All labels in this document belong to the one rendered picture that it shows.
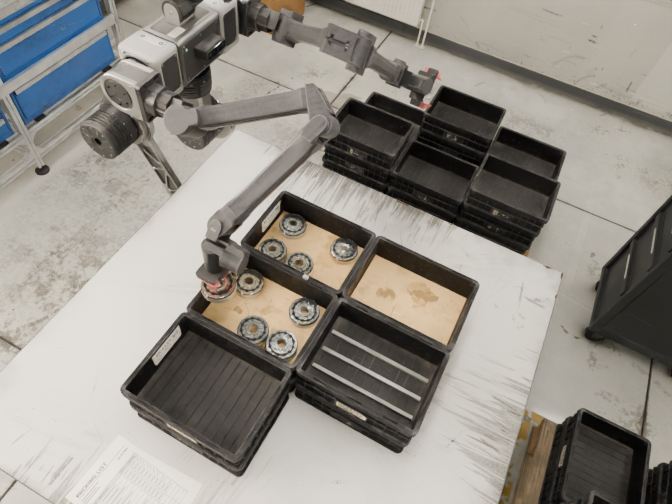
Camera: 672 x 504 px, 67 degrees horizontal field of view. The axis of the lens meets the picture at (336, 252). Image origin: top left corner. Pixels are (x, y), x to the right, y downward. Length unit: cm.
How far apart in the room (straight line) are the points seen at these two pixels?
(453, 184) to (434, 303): 116
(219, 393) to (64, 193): 202
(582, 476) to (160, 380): 170
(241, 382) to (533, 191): 186
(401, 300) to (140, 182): 199
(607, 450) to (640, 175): 219
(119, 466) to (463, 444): 108
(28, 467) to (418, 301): 133
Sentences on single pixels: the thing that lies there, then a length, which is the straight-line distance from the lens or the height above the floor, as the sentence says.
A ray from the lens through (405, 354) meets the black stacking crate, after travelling 174.
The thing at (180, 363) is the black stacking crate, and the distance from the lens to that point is 171.
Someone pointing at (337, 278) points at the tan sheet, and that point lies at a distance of 184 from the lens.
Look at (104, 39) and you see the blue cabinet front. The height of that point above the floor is 49.
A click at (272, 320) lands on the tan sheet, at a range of 175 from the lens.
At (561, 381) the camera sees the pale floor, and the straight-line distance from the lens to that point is 292.
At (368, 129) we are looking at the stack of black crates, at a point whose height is 49.
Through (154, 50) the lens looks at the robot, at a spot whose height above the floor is 153.
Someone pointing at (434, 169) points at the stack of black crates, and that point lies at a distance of 293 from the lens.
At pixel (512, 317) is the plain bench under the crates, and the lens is 210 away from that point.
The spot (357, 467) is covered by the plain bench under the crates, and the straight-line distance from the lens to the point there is 174.
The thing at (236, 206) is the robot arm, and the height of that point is 135.
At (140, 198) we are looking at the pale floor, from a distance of 323.
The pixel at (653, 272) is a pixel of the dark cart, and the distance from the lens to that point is 258.
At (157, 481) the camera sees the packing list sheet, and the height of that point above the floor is 70.
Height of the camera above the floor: 238
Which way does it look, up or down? 55 degrees down
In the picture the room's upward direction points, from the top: 10 degrees clockwise
